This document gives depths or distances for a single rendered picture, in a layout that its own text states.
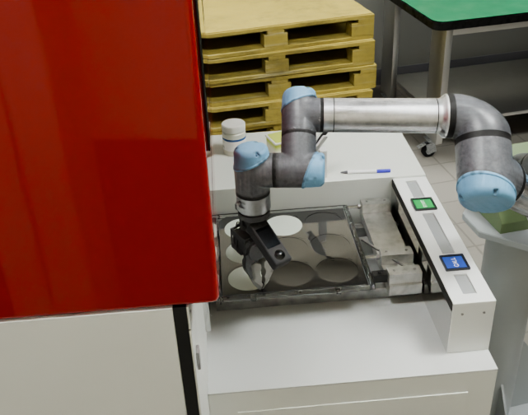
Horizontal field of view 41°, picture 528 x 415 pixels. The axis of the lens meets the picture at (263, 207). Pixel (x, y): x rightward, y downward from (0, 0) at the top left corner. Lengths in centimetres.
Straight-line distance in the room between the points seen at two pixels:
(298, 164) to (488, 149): 39
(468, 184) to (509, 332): 90
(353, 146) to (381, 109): 63
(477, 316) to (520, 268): 60
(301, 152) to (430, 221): 48
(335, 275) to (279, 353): 24
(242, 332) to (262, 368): 13
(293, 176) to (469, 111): 39
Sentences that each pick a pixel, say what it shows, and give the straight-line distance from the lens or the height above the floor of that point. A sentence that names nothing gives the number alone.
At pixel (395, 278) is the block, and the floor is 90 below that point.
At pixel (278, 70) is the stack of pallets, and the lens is 386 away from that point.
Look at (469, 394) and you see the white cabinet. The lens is 167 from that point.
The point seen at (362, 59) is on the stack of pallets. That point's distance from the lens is 399.
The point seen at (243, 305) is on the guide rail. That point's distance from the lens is 174.
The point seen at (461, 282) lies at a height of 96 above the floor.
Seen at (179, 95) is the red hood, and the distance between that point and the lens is 95.
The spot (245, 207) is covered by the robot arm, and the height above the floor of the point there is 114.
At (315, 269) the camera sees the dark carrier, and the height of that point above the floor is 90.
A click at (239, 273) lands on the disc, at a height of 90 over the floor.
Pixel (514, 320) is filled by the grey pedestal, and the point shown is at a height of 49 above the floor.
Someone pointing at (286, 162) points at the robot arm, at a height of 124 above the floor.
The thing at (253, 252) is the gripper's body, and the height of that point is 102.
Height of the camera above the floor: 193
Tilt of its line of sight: 31 degrees down
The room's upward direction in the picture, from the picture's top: 3 degrees counter-clockwise
